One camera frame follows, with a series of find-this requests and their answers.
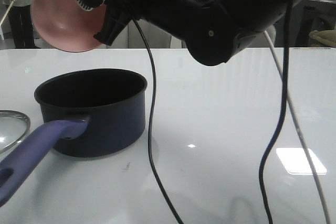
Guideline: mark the pink plastic bowl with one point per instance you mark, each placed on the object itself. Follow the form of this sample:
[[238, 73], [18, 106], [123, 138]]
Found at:
[[65, 25]]

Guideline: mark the glass lid with blue knob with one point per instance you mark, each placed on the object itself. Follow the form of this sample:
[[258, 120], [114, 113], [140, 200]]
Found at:
[[14, 127]]

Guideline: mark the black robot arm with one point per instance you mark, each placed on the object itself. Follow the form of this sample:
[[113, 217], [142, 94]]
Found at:
[[177, 17]]

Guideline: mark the left beige upholstered chair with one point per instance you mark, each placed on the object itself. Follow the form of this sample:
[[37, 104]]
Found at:
[[130, 37]]

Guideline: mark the beige upholstered chair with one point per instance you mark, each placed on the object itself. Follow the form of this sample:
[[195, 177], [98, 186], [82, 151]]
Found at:
[[130, 37], [270, 37]]

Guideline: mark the right beige upholstered chair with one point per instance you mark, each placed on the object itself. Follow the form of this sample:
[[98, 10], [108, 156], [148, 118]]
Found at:
[[270, 37]]

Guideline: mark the person mopping floor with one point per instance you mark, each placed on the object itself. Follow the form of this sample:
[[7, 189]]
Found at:
[[21, 24]]

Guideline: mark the dark blue saucepan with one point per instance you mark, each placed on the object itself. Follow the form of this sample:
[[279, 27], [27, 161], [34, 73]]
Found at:
[[89, 113]]

